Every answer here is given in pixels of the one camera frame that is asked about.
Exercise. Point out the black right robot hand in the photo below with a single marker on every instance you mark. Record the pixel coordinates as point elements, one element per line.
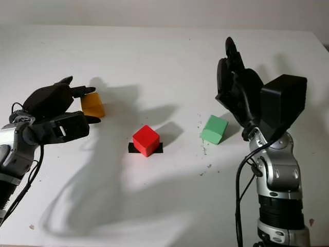
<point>236,87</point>

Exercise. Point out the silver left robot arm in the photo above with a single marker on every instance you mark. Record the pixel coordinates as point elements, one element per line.
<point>13,154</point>

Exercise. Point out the yellow wooden cube block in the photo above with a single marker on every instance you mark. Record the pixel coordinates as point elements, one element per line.
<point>93,106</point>

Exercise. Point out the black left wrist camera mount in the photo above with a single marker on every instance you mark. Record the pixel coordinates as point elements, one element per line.
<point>72,128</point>

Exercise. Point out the black tape mark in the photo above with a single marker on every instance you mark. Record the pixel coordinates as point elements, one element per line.
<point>158,149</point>

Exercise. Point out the green wooden cube block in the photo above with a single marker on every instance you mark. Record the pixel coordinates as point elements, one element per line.
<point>214,128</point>

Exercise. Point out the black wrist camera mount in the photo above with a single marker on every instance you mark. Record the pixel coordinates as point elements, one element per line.
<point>72,128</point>
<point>280,103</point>

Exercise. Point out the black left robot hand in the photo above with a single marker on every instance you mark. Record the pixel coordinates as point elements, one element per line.
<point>48,100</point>

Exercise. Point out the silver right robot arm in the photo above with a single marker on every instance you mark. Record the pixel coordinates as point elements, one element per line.
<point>280,169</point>

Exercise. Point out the red wooden cube block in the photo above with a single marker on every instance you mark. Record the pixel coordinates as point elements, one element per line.
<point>145,140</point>

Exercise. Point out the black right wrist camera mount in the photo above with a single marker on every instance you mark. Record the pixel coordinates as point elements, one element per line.
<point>280,103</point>

